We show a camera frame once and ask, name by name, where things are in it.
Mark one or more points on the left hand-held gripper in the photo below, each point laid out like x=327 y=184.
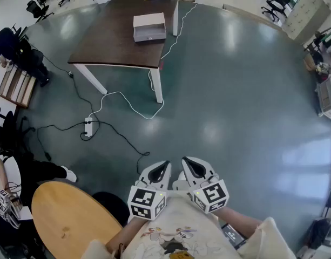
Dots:
x=143 y=201

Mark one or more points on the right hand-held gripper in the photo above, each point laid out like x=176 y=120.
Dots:
x=212 y=196

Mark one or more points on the white drawer box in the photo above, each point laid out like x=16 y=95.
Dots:
x=150 y=35

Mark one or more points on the person's left forearm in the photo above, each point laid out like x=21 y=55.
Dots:
x=124 y=235

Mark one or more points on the person's right forearm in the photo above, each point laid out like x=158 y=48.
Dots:
x=240 y=218

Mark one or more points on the person's white shoe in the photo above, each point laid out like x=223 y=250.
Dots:
x=181 y=182

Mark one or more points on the person's cream printed shirt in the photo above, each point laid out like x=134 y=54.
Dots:
x=181 y=220

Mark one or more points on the black round stool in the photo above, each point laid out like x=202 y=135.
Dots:
x=114 y=206

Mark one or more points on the black device with screen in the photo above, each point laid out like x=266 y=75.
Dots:
x=232 y=235

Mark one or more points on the white power strip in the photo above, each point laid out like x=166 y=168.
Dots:
x=88 y=127

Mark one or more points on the round light wooden table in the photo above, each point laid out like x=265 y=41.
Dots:
x=70 y=220

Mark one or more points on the black bag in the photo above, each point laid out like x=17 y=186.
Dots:
x=320 y=233

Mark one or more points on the dark wooden table white legs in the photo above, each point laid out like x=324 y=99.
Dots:
x=108 y=42

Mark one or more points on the slatted wooden rack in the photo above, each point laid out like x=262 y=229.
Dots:
x=16 y=88

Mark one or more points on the pale grey cabinet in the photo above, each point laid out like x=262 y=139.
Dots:
x=307 y=12

